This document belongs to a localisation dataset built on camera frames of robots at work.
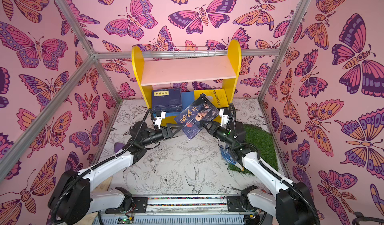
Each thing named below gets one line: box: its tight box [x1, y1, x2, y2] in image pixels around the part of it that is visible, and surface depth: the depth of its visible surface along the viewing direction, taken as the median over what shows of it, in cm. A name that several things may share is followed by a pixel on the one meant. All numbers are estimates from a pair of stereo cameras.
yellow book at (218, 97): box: [194, 89, 229, 108], surface depth 99 cm
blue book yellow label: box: [151, 102, 183, 113], surface depth 93 cm
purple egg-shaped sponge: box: [114, 142, 125, 154], surface depth 96 cm
